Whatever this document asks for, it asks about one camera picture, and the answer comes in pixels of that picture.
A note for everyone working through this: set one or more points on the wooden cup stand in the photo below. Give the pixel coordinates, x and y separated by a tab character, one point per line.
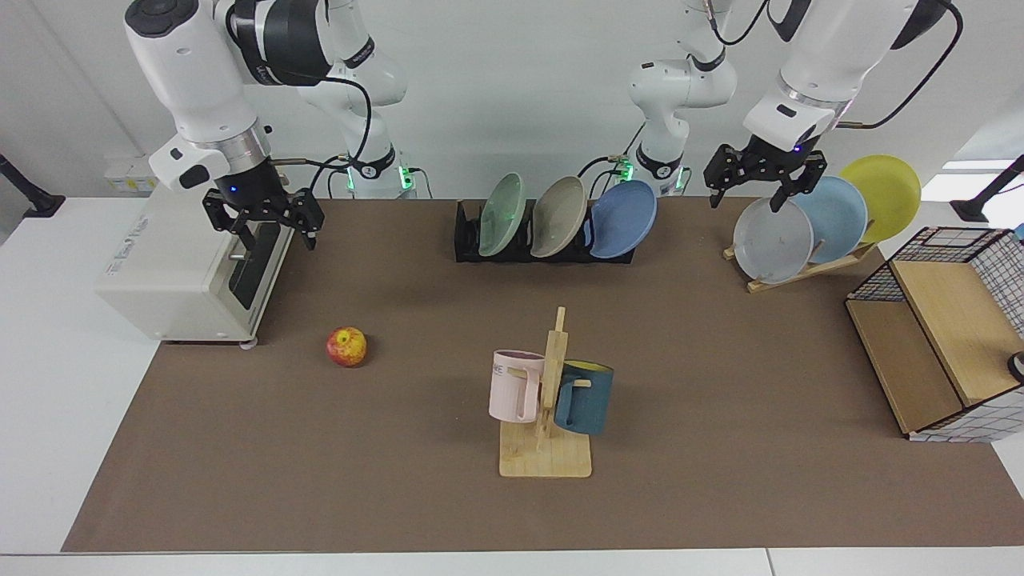
552	456

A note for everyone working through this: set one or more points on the wooden plate stand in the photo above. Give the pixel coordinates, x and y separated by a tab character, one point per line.
832	262

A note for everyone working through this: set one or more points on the dark blue cup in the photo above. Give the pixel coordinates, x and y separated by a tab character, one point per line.
588	400

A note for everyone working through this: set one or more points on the green plate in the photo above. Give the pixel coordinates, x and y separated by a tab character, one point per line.
502	214

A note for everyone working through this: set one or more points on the red yellow apple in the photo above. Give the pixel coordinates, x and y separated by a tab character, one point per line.
346	347

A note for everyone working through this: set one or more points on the white wall socket box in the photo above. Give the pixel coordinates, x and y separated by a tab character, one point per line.
132	176

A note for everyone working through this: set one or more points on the brown table cloth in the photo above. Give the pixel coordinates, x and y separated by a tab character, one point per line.
720	384

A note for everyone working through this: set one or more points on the beige plate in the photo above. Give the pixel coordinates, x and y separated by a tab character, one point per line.
558	216

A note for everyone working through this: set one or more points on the light blue plate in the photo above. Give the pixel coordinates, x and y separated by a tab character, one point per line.
836	216

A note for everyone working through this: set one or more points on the pale toaster oven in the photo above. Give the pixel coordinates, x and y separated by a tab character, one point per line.
160	272

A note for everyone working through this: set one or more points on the black stand foot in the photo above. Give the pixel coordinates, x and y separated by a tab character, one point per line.
972	210
40	204

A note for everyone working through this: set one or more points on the small black round object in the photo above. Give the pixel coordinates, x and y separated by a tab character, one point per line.
1018	366

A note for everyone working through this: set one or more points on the yellow plate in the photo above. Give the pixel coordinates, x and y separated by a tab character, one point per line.
888	192

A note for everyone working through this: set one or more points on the pink cup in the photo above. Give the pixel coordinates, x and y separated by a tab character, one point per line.
512	392

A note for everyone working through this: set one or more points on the grey plate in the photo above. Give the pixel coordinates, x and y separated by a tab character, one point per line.
772	242

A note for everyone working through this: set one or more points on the black dish rack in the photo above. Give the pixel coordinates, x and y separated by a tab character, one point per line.
468	240

